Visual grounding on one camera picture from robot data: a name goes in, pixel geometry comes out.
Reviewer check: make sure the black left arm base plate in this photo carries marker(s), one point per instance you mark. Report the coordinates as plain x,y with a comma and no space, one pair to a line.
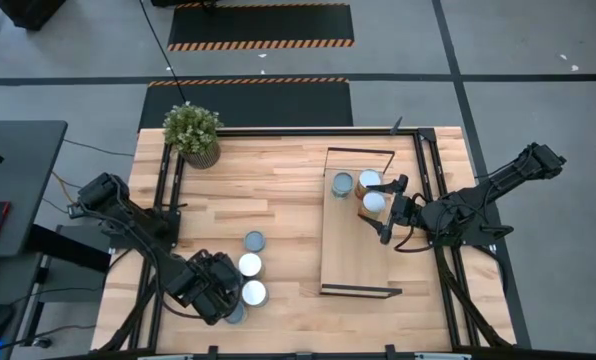
123,241

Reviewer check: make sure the black aluminium table frame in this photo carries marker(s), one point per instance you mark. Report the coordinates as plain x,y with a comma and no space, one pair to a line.
278,132

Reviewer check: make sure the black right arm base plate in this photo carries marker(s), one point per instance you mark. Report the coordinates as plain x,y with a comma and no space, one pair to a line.
483,239

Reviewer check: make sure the black desk foot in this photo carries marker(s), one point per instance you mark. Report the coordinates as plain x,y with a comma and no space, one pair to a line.
68,247

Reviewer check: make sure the black hazard-striped floor mat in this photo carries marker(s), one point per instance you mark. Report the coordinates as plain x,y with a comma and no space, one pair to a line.
258,25
258,102

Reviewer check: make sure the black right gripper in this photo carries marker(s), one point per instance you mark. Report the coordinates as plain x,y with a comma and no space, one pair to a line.
404,210

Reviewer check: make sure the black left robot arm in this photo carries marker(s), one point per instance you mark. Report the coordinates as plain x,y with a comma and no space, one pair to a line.
128,220

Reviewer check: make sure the black desk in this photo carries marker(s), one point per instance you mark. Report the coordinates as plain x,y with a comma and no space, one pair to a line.
23,165

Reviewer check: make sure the potted plant ribbed pot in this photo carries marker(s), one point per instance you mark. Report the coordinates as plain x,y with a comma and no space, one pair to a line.
193,130

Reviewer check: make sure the black portable case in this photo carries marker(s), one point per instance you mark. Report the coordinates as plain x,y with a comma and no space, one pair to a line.
28,12

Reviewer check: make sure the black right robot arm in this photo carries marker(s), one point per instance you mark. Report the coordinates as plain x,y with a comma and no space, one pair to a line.
478,200

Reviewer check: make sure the tin can grey recessed lid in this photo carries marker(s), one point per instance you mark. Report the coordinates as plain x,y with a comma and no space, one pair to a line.
254,241
239,316
342,184

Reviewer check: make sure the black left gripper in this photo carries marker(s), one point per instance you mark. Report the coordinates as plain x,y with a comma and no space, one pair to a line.
210,285

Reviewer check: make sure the tin can bright silver lid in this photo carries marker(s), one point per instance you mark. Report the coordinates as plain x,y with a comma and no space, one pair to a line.
368,179
254,293
250,264
373,202

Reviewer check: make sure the wooden shelf black metal frame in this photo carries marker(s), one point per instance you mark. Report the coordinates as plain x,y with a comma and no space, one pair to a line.
350,255

